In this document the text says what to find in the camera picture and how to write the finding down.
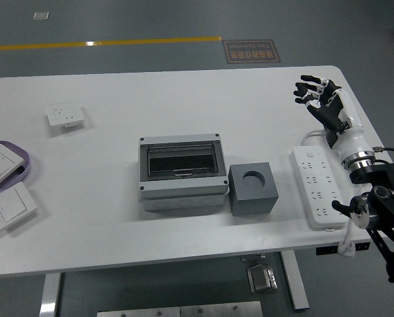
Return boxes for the purple tray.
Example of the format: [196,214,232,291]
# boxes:
[0,141,32,200]

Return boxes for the white table leg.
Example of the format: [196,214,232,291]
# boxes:
[280,252,310,310]
[39,272,62,317]

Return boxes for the metal floor socket box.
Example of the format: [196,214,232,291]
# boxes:
[246,264,279,294]

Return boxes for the white switch panel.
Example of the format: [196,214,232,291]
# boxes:
[0,182,39,231]
[0,148,26,186]

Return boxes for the white power plug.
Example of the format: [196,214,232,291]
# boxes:
[337,240,356,258]

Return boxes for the brown floor sign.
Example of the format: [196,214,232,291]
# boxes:
[222,39,280,64]

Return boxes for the grey cube with round hole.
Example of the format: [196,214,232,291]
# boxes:
[228,161,279,217]

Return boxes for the yellow floor tape line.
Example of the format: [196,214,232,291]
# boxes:
[0,36,222,52]

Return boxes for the white power strip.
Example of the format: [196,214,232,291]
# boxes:
[289,147,346,231]

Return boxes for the white power strip cord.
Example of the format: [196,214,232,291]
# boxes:
[301,129,354,247]

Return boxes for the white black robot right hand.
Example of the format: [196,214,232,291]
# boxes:
[293,74,374,163]

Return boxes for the metal table bracket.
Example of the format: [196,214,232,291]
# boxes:
[240,253,267,263]

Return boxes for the black table control box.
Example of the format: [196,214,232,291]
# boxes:
[316,242,371,256]

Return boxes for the large metal base plate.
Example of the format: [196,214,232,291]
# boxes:
[96,300,263,317]

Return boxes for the grey junction box with lid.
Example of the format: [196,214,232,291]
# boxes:
[138,133,230,212]

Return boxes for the white wall socket panel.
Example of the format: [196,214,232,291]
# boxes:
[45,103,86,129]

